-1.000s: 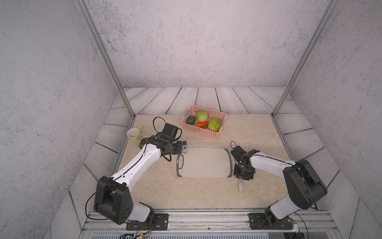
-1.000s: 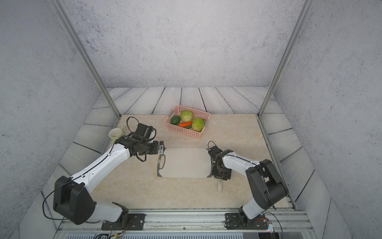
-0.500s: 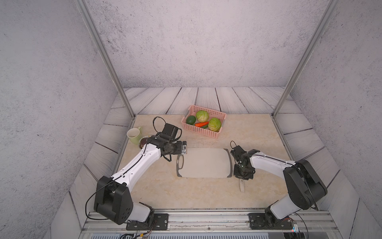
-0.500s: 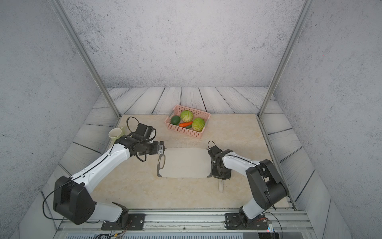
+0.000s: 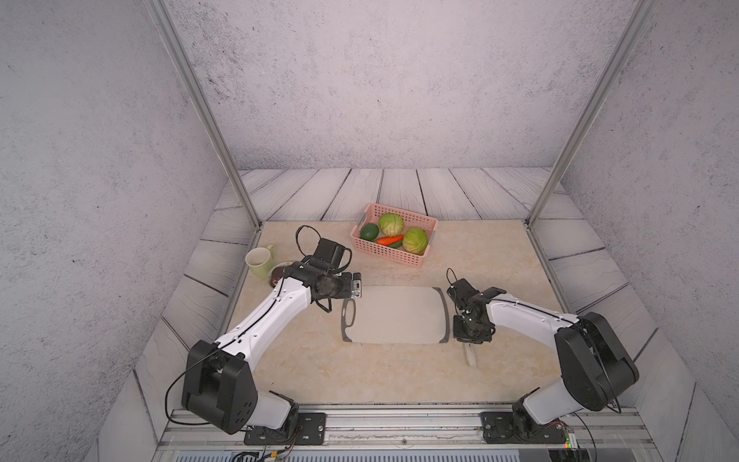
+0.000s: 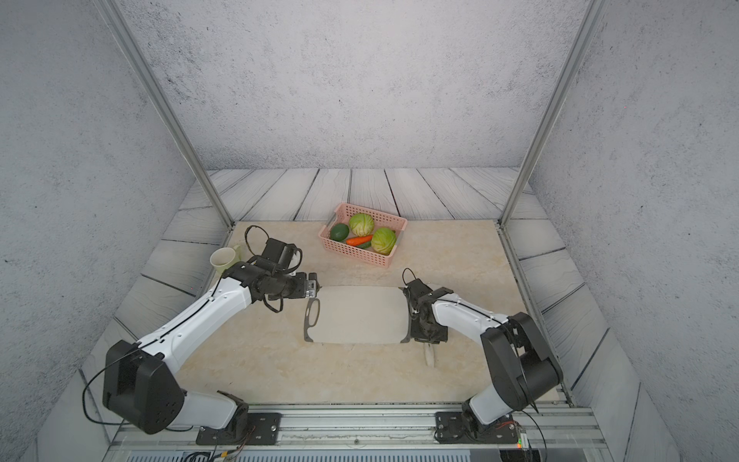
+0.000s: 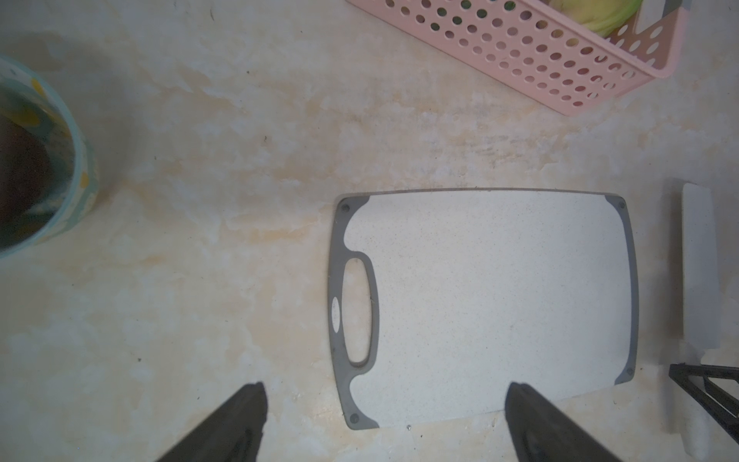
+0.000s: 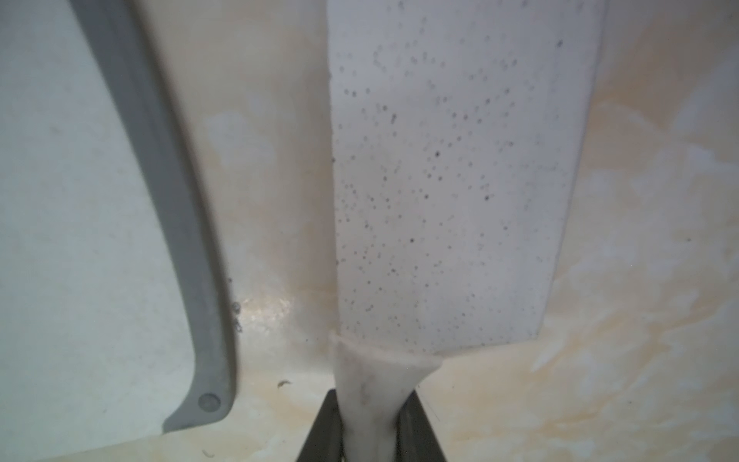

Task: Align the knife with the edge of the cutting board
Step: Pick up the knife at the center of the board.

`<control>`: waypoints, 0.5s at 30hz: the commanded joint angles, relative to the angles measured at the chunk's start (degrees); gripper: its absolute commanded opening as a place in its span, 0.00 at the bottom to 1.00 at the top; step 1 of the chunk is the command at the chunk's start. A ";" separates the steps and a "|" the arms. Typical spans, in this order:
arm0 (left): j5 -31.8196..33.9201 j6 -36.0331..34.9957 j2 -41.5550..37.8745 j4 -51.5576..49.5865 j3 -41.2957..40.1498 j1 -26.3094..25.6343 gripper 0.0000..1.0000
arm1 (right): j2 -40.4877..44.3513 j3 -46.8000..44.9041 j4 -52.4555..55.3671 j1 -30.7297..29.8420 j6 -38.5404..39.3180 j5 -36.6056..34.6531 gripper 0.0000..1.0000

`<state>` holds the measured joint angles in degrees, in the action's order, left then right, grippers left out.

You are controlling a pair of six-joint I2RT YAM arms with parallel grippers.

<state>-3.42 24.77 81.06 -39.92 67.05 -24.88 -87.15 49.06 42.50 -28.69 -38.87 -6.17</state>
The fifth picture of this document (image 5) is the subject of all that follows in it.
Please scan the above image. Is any metal frame post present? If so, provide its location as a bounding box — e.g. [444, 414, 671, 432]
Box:
[525, 0, 657, 229]
[144, 0, 262, 229]

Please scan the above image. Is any left green cabbage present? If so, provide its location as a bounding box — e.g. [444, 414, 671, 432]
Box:
[378, 213, 405, 236]

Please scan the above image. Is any dark bowl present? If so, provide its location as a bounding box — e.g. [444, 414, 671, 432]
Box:
[268, 261, 293, 288]

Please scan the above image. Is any right green cabbage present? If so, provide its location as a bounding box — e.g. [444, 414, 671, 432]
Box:
[402, 227, 429, 255]

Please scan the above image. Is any orange carrot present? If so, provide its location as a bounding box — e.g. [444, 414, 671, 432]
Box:
[375, 235, 404, 248]

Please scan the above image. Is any pink plastic basket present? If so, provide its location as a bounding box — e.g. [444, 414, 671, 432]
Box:
[350, 203, 439, 268]

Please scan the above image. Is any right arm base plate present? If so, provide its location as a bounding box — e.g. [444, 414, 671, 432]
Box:
[480, 411, 569, 445]

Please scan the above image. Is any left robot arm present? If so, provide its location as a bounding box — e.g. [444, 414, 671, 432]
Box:
[182, 238, 361, 441]

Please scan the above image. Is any white plastic knife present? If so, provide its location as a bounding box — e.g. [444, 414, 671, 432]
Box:
[463, 343, 477, 369]

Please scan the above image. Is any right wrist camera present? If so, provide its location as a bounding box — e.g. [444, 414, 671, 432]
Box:
[446, 278, 479, 311]

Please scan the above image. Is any right metal frame post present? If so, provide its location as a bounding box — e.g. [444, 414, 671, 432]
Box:
[525, 0, 657, 229]

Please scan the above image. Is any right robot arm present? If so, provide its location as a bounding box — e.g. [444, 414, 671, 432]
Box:
[448, 279, 639, 431]

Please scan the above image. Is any green avocado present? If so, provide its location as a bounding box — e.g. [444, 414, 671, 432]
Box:
[359, 223, 380, 242]

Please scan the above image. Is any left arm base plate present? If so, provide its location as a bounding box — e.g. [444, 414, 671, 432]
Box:
[244, 411, 326, 447]

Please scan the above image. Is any light green mug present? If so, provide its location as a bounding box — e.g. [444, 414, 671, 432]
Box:
[244, 244, 275, 281]

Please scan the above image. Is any green cabbage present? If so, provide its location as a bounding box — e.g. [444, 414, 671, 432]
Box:
[378, 213, 405, 236]
[402, 227, 429, 255]

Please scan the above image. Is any aluminium mounting rail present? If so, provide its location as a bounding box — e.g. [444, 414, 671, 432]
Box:
[153, 403, 680, 461]

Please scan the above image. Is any left metal frame post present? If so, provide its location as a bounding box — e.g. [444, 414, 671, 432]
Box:
[144, 0, 262, 229]

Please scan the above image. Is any white cutting board grey rim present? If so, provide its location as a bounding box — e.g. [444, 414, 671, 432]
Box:
[341, 286, 450, 345]

